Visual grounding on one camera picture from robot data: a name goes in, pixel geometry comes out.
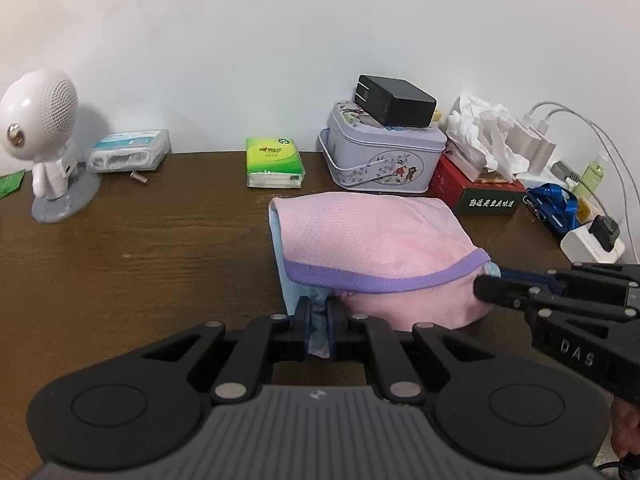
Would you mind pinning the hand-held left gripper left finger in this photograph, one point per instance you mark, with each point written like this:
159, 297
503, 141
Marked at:
305, 332

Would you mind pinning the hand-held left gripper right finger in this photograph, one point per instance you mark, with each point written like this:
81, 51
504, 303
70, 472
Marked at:
332, 332

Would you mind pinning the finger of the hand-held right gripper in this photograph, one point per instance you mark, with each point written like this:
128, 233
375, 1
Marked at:
600, 276
505, 290

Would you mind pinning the pink and blue mesh garment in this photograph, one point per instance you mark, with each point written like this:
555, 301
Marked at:
370, 240

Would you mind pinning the person's right hand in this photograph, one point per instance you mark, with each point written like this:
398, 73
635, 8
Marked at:
627, 432

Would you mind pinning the white power strip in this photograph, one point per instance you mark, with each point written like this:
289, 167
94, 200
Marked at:
580, 247

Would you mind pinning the green spray bottle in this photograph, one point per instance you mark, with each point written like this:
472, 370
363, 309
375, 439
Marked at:
590, 175

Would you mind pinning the white socket block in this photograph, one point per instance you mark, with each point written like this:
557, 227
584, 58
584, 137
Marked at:
545, 180

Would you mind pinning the white charger plug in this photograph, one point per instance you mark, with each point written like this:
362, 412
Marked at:
522, 142
544, 152

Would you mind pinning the white crumpled tissue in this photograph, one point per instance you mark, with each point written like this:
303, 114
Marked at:
480, 130

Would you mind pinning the green tissue pack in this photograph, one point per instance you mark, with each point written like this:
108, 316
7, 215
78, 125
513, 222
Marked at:
274, 160

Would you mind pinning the lilac tin box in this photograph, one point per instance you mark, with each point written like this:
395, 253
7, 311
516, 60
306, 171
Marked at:
380, 160

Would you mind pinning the black power adapter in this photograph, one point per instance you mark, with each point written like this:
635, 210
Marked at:
395, 100

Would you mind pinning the small metal screw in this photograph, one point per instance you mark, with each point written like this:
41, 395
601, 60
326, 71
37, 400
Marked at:
139, 178

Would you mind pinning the clear plastic floss pack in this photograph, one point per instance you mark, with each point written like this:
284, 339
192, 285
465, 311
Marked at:
127, 152

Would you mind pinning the small green packet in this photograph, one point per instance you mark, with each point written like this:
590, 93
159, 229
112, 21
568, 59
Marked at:
10, 184

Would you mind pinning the white astronaut figure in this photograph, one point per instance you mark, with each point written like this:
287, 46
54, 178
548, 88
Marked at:
42, 125

